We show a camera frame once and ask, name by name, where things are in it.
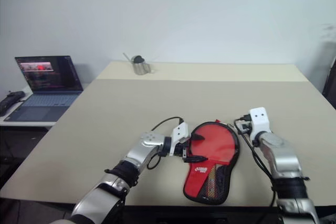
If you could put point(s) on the red black paddle case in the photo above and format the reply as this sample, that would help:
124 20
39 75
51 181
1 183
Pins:
194 182

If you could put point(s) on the open blue laptop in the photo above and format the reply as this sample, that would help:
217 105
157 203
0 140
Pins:
50 82

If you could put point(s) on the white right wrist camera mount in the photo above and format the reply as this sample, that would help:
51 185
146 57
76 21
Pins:
258 121

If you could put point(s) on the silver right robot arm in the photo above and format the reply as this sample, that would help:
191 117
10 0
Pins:
283 161

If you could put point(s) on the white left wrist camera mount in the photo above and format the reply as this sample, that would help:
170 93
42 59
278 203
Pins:
179 133

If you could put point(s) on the black object in cup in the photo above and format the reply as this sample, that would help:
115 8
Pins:
138 59

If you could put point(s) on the black mesh office chair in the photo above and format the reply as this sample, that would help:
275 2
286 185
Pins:
330 85

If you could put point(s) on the silver metal cup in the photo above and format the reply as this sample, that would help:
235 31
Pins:
141 68

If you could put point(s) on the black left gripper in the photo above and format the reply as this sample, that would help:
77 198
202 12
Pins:
182 150

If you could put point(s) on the thin metal straw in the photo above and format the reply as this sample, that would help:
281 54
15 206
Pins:
126 56

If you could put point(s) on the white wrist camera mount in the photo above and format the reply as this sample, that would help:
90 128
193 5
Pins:
258 121
179 133

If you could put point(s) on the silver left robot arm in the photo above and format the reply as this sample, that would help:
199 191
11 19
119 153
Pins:
141 150

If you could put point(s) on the white side table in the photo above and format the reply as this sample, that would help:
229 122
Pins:
15 123

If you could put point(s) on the black pouch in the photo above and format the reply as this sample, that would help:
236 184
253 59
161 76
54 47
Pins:
10 100

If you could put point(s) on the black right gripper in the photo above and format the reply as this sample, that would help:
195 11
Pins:
242 127

